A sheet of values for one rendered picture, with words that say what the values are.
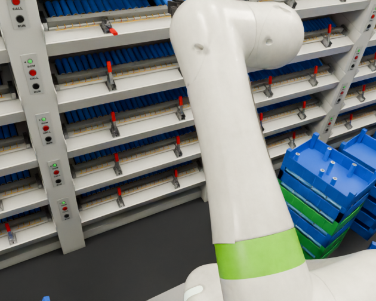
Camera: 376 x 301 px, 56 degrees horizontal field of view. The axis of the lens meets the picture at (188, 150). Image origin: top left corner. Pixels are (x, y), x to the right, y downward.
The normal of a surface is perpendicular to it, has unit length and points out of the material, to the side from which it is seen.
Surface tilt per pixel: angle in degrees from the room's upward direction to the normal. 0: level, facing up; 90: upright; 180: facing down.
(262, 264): 39
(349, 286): 6
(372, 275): 8
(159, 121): 19
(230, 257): 65
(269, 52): 96
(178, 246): 0
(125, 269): 0
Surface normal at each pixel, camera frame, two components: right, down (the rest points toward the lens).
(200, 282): -0.21, -0.74
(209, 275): -0.02, -0.83
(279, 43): 0.38, 0.48
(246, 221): -0.26, -0.22
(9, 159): 0.22, -0.53
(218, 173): -0.65, -0.07
